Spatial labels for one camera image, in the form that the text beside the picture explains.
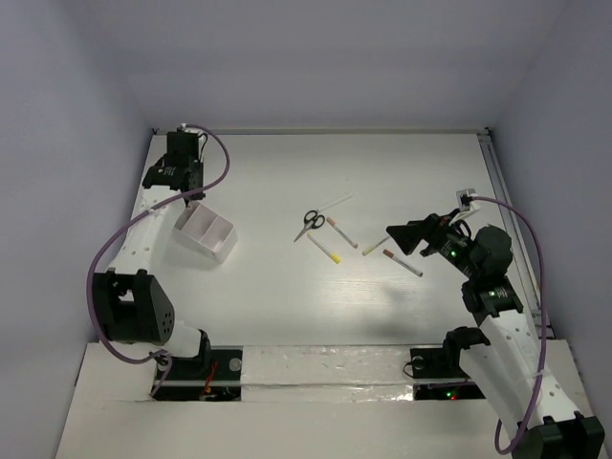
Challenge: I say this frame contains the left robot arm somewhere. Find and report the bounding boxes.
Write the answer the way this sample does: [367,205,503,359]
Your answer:
[88,129,204,356]

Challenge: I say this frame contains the white divided container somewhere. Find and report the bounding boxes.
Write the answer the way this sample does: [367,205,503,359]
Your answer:
[173,201,238,264]

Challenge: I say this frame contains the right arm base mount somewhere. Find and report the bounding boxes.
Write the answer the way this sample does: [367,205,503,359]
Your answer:
[403,326,491,401]

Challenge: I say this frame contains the black scissors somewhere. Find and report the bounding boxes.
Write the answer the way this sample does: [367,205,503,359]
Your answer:
[294,209,325,242]

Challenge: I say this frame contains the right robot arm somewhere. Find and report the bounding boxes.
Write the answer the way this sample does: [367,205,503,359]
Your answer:
[386,214,605,458]

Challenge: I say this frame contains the pale yellow cap marker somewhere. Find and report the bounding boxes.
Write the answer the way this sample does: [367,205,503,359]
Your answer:
[361,235,390,256]

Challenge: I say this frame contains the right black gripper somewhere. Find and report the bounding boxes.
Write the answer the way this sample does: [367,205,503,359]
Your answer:
[384,208,480,279]

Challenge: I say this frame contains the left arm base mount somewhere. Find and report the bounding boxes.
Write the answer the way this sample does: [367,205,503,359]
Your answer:
[152,347,243,402]

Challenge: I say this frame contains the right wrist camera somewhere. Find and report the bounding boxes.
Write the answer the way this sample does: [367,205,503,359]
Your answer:
[451,188,480,223]

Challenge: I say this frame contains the white pen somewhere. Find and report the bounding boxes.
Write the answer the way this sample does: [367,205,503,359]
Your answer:
[317,192,353,213]

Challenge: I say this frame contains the aluminium side rail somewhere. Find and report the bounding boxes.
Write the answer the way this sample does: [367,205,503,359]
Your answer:
[477,128,556,339]

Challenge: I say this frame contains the peach cap marker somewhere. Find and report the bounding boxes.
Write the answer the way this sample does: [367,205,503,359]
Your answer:
[326,217,359,249]

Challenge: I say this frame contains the brown cap marker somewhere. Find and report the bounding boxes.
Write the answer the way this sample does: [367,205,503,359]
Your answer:
[382,249,424,277]

